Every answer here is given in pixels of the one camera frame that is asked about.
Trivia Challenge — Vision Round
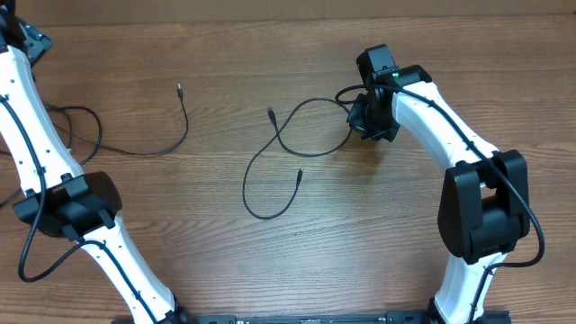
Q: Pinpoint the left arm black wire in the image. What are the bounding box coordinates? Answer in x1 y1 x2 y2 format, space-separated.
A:
0 94 158 324

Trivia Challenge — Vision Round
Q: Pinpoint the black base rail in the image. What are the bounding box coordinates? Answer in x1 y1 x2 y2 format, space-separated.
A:
112 309 512 324

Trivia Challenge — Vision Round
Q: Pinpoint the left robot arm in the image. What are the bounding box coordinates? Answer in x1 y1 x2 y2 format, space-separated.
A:
1 1 192 323

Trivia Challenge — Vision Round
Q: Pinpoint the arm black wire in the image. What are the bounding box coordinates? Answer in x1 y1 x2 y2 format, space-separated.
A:
334 83 546 324
0 94 158 324

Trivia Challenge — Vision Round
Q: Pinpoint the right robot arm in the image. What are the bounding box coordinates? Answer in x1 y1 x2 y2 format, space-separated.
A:
347 45 531 323

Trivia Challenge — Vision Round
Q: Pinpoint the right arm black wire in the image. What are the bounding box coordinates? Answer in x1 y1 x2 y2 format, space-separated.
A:
334 83 546 324

